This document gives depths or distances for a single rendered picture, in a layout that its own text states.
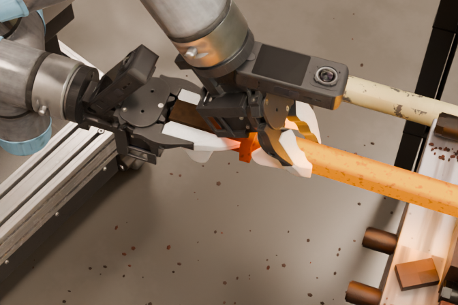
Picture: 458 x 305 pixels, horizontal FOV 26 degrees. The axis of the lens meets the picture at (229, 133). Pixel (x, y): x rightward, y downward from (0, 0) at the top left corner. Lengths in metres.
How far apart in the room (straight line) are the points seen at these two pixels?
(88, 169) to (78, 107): 0.91
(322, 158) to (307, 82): 0.15
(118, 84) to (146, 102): 0.06
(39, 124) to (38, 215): 0.76
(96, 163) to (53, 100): 0.92
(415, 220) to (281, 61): 0.30
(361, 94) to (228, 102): 0.61
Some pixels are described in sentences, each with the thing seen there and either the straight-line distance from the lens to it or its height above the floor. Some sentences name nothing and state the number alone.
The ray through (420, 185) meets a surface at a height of 1.01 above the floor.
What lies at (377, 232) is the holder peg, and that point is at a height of 0.88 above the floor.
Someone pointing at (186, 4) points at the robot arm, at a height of 1.25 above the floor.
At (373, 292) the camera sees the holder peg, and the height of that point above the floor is 0.88.
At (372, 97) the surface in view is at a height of 0.64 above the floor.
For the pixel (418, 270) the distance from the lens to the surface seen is 1.18.
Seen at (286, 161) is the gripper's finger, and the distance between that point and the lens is 1.08.
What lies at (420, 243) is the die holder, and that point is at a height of 0.91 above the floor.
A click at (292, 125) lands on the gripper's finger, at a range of 1.15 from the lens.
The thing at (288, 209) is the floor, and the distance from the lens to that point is 2.24.
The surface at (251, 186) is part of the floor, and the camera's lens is 2.26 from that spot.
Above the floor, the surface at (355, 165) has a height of 1.01.
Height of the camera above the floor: 1.98
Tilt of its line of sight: 58 degrees down
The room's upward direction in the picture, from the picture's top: straight up
